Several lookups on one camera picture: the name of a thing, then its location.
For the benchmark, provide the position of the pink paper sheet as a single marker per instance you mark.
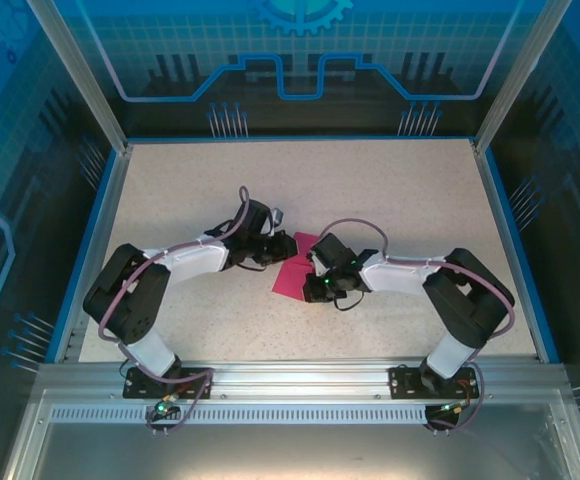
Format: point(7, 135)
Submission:
point(290, 280)

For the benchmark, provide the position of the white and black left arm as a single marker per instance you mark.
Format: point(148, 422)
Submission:
point(195, 262)

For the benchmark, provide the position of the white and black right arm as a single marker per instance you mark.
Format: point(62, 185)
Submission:
point(395, 280)

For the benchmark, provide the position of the short blue table edge trim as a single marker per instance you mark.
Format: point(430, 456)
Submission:
point(86, 250)
point(520, 250)

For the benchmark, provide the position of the right circuit board with LED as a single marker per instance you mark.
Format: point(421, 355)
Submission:
point(450, 408)

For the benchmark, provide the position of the circuit board with led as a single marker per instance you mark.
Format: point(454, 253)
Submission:
point(162, 410)
point(450, 408)

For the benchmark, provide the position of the left circuit board with LED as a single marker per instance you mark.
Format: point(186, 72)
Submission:
point(162, 410)

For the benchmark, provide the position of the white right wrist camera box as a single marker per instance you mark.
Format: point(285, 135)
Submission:
point(314, 264)

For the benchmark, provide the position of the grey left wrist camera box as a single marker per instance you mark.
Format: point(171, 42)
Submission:
point(278, 215)

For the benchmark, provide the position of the aluminium frame rail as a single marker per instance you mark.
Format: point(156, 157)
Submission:
point(300, 377)

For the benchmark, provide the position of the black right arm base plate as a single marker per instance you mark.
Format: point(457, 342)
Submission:
point(402, 382)

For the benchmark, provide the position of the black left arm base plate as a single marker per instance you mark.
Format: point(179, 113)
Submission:
point(132, 390)

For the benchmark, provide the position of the blue printed enclosure panel, gear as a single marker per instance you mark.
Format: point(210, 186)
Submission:
point(170, 40)

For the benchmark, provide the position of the aluminium frame post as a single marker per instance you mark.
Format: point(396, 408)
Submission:
point(511, 85)
point(90, 85)

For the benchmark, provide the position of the blue printed enclosure side panel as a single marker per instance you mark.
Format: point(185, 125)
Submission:
point(570, 150)
point(20, 150)

